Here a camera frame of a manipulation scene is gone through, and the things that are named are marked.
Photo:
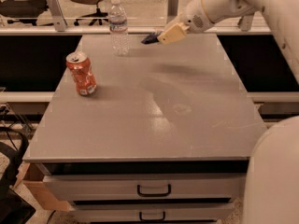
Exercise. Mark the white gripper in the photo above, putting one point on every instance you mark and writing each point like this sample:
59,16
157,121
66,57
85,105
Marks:
192,19

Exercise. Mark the blue rxbar wrapper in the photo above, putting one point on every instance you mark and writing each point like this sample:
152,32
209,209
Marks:
151,38

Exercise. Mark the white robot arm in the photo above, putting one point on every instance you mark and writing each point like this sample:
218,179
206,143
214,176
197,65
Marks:
272,184

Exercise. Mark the clear plastic water bottle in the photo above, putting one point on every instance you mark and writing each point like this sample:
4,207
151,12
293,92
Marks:
118,28

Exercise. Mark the crushed orange soda can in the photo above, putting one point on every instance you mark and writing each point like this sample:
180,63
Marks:
80,67

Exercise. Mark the dark office chair left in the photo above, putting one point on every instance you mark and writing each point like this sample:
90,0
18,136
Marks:
24,11

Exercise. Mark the grey upper drawer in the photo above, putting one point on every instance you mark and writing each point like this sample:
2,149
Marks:
123,187

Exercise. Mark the grey drawer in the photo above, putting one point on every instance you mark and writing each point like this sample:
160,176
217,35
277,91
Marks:
123,187
177,213

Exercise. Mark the grey lower drawer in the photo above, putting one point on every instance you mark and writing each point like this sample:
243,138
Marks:
177,213

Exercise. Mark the cardboard box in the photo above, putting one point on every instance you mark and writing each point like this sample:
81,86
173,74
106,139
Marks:
32,178

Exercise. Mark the black chair lower left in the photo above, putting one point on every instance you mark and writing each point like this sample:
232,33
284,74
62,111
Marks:
13,208

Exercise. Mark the middle metal bracket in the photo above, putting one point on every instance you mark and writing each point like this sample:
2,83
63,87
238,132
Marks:
172,10

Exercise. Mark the metal bracket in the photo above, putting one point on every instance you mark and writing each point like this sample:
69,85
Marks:
172,10
57,15
245,23

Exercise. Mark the right metal bracket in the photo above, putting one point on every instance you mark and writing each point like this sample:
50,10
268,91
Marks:
245,23

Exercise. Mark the left metal bracket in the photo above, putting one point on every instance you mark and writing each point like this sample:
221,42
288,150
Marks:
57,15

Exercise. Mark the black upper drawer handle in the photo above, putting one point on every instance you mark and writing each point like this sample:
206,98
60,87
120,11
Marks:
153,192

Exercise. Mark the black drawer handle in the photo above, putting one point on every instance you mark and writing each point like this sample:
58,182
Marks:
153,192
152,217

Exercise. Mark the black lower drawer handle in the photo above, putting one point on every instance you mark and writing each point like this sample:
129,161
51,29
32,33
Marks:
152,217

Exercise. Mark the grey horizontal rail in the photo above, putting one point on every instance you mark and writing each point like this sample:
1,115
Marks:
45,97

